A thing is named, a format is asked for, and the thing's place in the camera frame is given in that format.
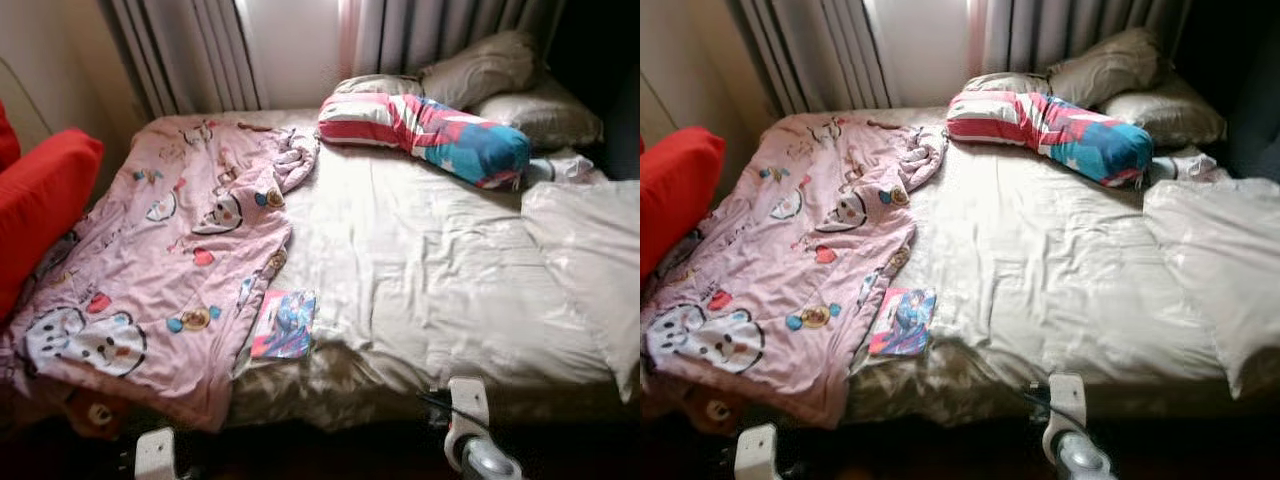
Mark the colourful picture book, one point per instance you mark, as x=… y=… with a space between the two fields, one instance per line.
x=285 y=325
x=903 y=322

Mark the pink cartoon print blanket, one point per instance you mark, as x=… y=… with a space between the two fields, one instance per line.
x=170 y=260
x=800 y=260

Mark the beige sheeted bed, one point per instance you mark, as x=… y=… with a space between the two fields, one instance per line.
x=420 y=270
x=1040 y=270

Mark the large cream pillow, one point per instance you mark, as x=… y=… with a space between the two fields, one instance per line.
x=1215 y=260
x=590 y=260

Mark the white crumpled cloth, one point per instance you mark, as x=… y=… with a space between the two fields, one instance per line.
x=1195 y=165
x=570 y=168

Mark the colourful striped bolster pillow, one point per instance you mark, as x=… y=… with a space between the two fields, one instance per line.
x=440 y=135
x=1065 y=133

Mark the beige flat pillow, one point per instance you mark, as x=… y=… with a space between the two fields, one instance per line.
x=545 y=115
x=1170 y=112

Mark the large red cushion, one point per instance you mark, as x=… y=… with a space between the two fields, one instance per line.
x=40 y=200
x=6 y=140
x=680 y=190

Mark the beige patterned pillow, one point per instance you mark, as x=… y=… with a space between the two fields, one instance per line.
x=1005 y=83
x=380 y=85

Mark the grey striped curtain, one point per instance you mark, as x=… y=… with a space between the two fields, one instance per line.
x=1050 y=30
x=810 y=50
x=420 y=30
x=180 y=50

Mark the dark grey sofa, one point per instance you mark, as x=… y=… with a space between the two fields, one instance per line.
x=1240 y=70
x=600 y=60

